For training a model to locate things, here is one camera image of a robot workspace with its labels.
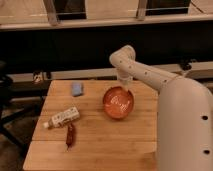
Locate orange ceramic bowl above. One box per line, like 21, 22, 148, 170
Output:
103, 86, 134, 120

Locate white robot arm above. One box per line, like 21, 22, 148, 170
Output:
109, 45, 213, 171

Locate blue sponge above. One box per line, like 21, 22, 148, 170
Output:
71, 82, 83, 97

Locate white plastic bottle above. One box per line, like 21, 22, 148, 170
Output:
43, 107, 80, 129

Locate black office chair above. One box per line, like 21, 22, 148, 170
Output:
0, 60, 37, 156

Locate metal railing frame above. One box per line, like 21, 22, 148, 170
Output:
0, 0, 213, 31

